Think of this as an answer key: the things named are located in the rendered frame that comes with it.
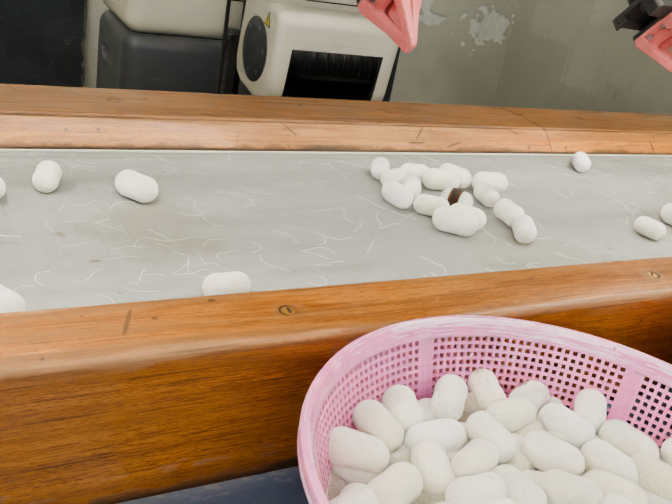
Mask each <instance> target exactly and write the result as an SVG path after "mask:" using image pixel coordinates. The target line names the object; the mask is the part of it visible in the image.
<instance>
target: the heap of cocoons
mask: <svg viewBox="0 0 672 504"><path fill-rule="evenodd" d="M467 386H468V388H467ZM468 390H469V392H470V393H468ZM606 413H607V402H606V398H605V397H604V395H603V394H602V393H601V392H600V391H598V390H596V389H592V388H587V389H584V390H582V391H580V392H579V393H578V394H577V396H576V398H575V401H574V410H572V411H571V410H570V409H569V408H567V407H565V406H564V405H563V403H562V402H561V401H560V400H559V399H558V398H556V397H554V396H550V393H549V390H548V388H547V387H546V386H545V385H544V384H543V383H542V382H540V381H536V380H529V381H527V382H525V383H523V384H522V385H521V386H519V387H517V388H515V389H514V390H513V391H512V392H511V393H510V395H509V398H506V395H505V393H504V391H503V390H502V388H501V387H500V385H499V382H498V380H497V378H496V376H495V374H494V373H493V372H492V371H490V370H488V369H477V370H474V371H473V372H472V373H471V374H470V376H469V378H468V382H467V385H466V383H465V381H464V380H463V379H462V378H461V377H459V376H458V375H455V374H447V375H444V376H442V377H441V378H440V379H439V380H438V381H437V382H436V384H435V388H434V393H433V395H432V399H431V398H423V399H420V400H418V401H417V399H416V396H415V394H414V392H413V391H412V390H411V389H410V388H409V387H407V386H404V385H394V386H391V387H390V388H388V389H387V390H386V391H385V393H384V394H383V397H382V404H381V403H380V402H378V401H376V400H373V399H368V400H364V401H362V402H360V403H359V404H358V405H357V406H356V407H355V409H354V412H353V423H354V426H355V427H356V429H357V430H354V429H351V428H348V427H343V426H340V427H335V428H333V430H332V432H331V433H330V439H329V441H328V442H329V456H330V461H331V466H332V471H331V470H330V472H331V474H330V478H329V476H328V478H329V483H328V487H327V492H326V494H325V495H326V497H327V499H328V501H329V503H330V504H672V437H671V438H669V439H667V440H665V441H664V442H663V444H662V446H661V449H660V448H658V447H657V445H656V443H655V442H654V441H653V440H652V439H651V438H650V437H648V436H647V435H645V434H644V433H642V432H641V431H639V430H638V429H636V428H634V427H633V426H631V425H630V424H628V423H627V422H625V421H623V420H620V419H610V420H606ZM659 450H660V454H659Z"/></svg>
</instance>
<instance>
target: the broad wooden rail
mask: <svg viewBox="0 0 672 504"><path fill-rule="evenodd" d="M0 149H91V150H197V151H303V152H408V153H514V154H575V153H577V152H584V153H586V154H620V155H672V115H666V114H645V113H623V112H602V111H580V110H559V109H537V108H516V107H494V106H473V105H451V104H430V103H408V102H387V101H365V100H344V99H322V98H301V97H280V96H258V95H236V94H212V93H194V92H172V91H151V90H129V89H108V88H86V87H65V86H43V85H22V84H0Z"/></svg>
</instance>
